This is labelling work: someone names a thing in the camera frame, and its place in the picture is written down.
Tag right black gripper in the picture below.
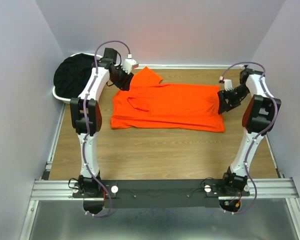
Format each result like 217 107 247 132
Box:
217 84 250 115

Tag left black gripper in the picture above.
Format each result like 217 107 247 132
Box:
110 65 134 92

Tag orange t-shirt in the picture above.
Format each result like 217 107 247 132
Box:
110 67 226 133

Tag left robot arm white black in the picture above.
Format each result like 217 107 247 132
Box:
70 47 139 198

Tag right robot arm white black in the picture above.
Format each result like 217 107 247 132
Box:
217 65 282 196

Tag white laundry basket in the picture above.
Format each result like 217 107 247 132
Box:
51 52 101 104

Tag black garment in basket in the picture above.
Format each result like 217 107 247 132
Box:
53 53 101 98

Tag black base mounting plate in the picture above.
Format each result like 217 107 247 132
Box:
69 177 250 214

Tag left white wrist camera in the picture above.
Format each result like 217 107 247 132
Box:
120 53 139 74

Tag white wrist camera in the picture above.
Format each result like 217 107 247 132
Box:
219 76 234 91
120 53 139 74

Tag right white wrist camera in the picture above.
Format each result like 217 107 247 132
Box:
219 76 234 91

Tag aluminium rail frame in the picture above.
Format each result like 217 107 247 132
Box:
18 63 300 240

